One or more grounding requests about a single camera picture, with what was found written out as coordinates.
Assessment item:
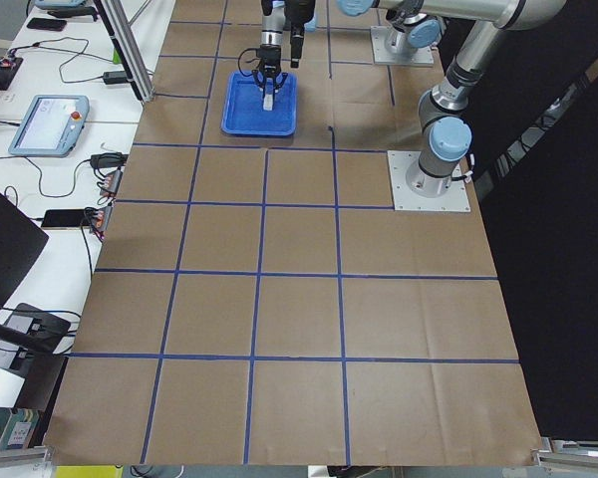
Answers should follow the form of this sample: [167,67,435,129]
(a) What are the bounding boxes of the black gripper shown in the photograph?
[252,27,305,100]
[284,0,315,35]

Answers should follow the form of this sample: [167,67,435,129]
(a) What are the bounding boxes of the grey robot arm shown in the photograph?
[338,1,565,198]
[247,1,441,111]

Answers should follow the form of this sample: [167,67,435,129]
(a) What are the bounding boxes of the blue plastic tray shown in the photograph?
[221,71,298,136]

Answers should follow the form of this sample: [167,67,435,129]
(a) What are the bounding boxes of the black power adapter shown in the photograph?
[102,71,129,85]

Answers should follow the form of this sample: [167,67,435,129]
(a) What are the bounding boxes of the teach pendant tablet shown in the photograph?
[8,95,90,157]

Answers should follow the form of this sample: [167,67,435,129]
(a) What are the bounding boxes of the black smartphone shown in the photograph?
[41,209,88,230]

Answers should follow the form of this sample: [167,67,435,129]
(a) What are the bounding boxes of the black monitor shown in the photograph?
[0,193,49,306]

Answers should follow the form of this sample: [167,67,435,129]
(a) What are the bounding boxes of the black monitor stand base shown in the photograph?
[0,303,71,353]

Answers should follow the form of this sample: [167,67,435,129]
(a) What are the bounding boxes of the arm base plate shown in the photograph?
[387,150,471,213]
[370,26,436,67]

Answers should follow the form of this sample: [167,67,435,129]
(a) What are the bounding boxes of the aluminium frame post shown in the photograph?
[94,0,154,104]

